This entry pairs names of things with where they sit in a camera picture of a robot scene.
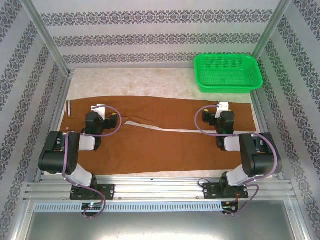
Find right circuit board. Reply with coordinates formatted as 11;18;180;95
221;201;239;211

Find aluminium frame post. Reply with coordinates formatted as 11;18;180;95
24;0;74;76
251;0;293;61

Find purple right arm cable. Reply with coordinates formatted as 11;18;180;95
194;104;280;218

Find slotted grey cable duct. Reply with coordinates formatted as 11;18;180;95
33;201;223;212

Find aluminium mounting rail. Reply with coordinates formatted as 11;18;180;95
23;176;297;201

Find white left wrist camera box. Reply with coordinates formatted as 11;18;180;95
90;103;108;118

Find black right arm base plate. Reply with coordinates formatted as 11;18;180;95
202;182;250;200

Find aluminium side rail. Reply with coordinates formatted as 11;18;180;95
249;89;285;180

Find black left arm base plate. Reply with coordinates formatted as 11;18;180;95
69;183;116;201

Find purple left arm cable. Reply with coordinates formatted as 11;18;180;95
61;104;123;220

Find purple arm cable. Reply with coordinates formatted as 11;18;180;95
194;104;280;218
61;104;123;220

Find grey metal sheet panel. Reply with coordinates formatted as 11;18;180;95
11;199;310;240

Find circuit board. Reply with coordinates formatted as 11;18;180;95
221;201;239;211
81;202;102;210

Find brown long pants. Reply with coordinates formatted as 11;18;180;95
60;96;257;176

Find green plastic basket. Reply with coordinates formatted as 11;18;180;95
193;53;264;95

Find left circuit board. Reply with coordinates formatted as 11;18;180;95
81;202;102;210

